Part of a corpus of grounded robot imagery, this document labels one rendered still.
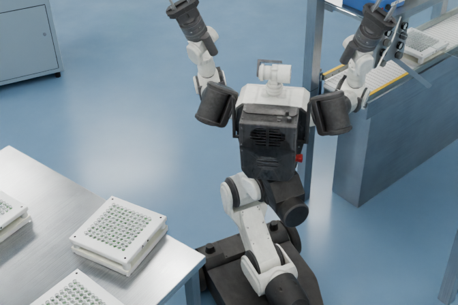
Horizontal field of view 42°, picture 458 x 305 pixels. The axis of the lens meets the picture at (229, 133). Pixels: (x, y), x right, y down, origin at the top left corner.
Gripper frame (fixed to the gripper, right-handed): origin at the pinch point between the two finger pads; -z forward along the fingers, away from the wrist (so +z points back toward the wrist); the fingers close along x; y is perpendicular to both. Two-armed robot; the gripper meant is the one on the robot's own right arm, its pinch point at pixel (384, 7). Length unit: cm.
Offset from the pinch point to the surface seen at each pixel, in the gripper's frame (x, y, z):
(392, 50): -1, 53, 60
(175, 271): -4, -93, 64
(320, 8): 36, 44, 58
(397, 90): -12, 64, 89
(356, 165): -20, 46, 136
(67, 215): 43, -100, 82
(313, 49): 29, 39, 77
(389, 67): 0, 77, 92
